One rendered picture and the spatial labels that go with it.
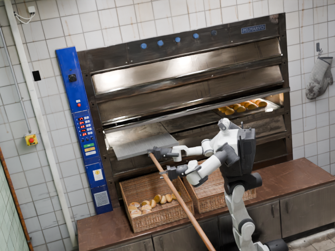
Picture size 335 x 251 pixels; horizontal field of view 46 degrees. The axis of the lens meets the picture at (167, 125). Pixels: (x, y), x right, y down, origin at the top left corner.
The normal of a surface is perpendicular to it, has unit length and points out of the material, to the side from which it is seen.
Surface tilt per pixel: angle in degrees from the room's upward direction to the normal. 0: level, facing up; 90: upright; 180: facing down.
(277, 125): 70
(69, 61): 90
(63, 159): 90
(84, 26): 90
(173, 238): 90
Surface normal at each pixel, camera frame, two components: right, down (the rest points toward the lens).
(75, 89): 0.26, 0.29
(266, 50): 0.18, -0.05
